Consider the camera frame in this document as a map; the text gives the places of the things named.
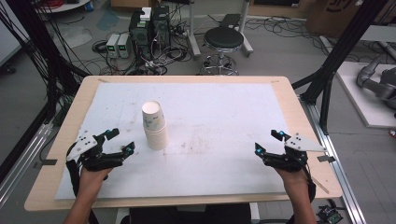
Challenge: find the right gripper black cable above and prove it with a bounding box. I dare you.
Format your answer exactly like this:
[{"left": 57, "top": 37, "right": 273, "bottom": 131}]
[{"left": 302, "top": 166, "right": 318, "bottom": 203}]

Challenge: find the black flat pad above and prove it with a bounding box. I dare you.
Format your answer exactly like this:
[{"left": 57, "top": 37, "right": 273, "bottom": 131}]
[{"left": 219, "top": 13, "right": 243, "bottom": 30}]

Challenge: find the black metal frame post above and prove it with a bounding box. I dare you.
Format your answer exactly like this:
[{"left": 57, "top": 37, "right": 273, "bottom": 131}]
[{"left": 291, "top": 0, "right": 389, "bottom": 135}]

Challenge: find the small white box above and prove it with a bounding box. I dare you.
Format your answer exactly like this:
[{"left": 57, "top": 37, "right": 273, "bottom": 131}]
[{"left": 139, "top": 7, "right": 153, "bottom": 22}]

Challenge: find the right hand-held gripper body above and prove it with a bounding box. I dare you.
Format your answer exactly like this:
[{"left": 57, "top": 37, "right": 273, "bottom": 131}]
[{"left": 262, "top": 133, "right": 328, "bottom": 174}]

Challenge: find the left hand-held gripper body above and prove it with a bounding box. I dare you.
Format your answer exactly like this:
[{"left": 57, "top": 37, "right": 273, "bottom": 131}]
[{"left": 65, "top": 128, "right": 125, "bottom": 173}]

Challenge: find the tangle of floor cables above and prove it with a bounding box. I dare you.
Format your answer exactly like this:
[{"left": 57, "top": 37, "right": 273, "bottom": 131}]
[{"left": 92, "top": 36, "right": 194, "bottom": 77}]

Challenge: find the white desk leg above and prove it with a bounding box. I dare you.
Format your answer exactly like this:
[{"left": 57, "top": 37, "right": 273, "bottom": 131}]
[
  {"left": 236, "top": 0, "right": 254, "bottom": 58},
  {"left": 186, "top": 0, "right": 203, "bottom": 61}
]

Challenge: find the printed white paper cup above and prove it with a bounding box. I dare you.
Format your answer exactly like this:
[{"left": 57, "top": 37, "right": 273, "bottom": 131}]
[{"left": 141, "top": 100, "right": 167, "bottom": 132}]

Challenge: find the white floor platform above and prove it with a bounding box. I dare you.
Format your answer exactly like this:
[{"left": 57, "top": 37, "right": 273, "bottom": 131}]
[{"left": 335, "top": 60, "right": 396, "bottom": 129}]

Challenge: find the aluminium rail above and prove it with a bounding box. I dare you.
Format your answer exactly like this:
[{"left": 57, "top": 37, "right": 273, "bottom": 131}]
[
  {"left": 298, "top": 94, "right": 368, "bottom": 224},
  {"left": 0, "top": 121, "right": 54, "bottom": 209}
]

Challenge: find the green circuit board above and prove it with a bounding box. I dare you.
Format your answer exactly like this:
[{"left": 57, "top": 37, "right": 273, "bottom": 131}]
[{"left": 317, "top": 204, "right": 344, "bottom": 224}]

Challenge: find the black round stool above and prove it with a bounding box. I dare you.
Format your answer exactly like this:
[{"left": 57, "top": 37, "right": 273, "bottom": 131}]
[{"left": 200, "top": 25, "right": 246, "bottom": 77}]

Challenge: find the printed cardboard box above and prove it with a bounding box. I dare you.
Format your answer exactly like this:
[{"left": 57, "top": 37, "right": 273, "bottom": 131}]
[{"left": 305, "top": 0, "right": 362, "bottom": 39}]

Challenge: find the person's left hand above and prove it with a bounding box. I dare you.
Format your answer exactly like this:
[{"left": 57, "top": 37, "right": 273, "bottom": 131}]
[{"left": 78, "top": 166, "right": 115, "bottom": 201}]

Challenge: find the black computer tower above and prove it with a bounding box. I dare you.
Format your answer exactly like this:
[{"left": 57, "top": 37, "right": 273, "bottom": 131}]
[
  {"left": 151, "top": 5, "right": 172, "bottom": 48},
  {"left": 128, "top": 11, "right": 154, "bottom": 61}
]

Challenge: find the thin wooden stick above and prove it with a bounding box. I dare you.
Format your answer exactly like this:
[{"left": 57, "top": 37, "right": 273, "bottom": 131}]
[{"left": 311, "top": 175, "right": 330, "bottom": 195}]

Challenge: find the person's right hand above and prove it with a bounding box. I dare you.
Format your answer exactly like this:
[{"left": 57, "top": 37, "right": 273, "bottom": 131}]
[{"left": 274, "top": 166, "right": 311, "bottom": 194}]

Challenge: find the white table mat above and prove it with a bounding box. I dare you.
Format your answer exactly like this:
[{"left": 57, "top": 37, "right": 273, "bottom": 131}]
[{"left": 54, "top": 81, "right": 292, "bottom": 201}]

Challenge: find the person's dark clothing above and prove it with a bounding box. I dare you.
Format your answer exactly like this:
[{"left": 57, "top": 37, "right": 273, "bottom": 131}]
[{"left": 120, "top": 203, "right": 252, "bottom": 224}]

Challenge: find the black metal frame with cables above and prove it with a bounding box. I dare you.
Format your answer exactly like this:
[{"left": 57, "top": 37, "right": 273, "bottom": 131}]
[{"left": 0, "top": 0, "right": 90, "bottom": 132}]

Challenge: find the stack of nested paper cups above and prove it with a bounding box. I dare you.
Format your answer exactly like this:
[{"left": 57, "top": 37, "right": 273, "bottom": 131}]
[{"left": 143, "top": 123, "right": 169, "bottom": 151}]

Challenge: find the grey bench power supply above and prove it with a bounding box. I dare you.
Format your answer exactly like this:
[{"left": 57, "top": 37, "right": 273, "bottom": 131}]
[
  {"left": 117, "top": 33, "right": 133, "bottom": 59},
  {"left": 105, "top": 33, "right": 120, "bottom": 59}
]

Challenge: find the white round table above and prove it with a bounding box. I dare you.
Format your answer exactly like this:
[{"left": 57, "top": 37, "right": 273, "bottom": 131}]
[{"left": 35, "top": 0, "right": 92, "bottom": 14}]

